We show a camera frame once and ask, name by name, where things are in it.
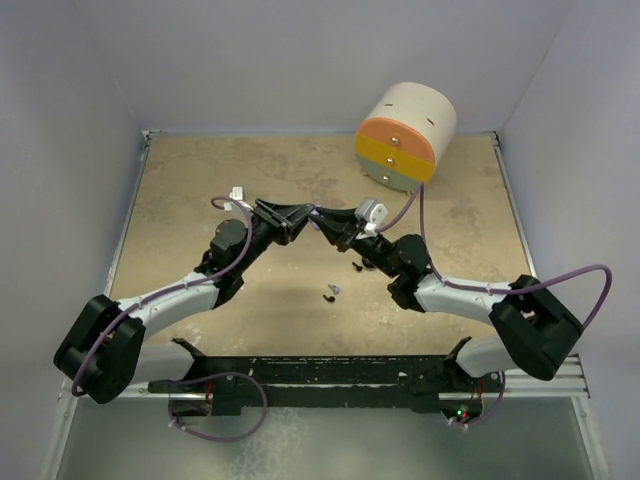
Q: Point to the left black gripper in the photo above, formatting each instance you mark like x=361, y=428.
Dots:
x=284, y=220

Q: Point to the round cream drawer cabinet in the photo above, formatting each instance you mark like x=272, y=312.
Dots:
x=401, y=141

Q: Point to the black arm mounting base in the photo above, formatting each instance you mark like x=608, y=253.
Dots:
x=419, y=383

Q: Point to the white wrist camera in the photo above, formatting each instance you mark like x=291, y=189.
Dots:
x=237, y=194
x=369, y=215

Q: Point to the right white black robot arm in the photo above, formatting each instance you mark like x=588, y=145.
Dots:
x=534, y=331

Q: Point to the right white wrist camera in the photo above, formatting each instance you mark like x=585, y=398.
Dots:
x=369, y=215

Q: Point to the purple black wireless earbud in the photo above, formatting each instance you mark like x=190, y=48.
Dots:
x=334, y=291

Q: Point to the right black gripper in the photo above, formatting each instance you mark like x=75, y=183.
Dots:
x=344, y=238

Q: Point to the purple earbud charging case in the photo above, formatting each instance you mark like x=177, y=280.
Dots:
x=313, y=216

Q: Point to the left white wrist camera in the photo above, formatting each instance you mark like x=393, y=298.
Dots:
x=237, y=194

